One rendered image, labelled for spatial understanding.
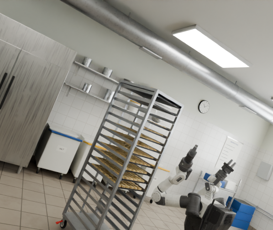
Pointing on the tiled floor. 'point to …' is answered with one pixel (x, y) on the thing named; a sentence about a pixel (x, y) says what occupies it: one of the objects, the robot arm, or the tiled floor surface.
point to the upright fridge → (18, 86)
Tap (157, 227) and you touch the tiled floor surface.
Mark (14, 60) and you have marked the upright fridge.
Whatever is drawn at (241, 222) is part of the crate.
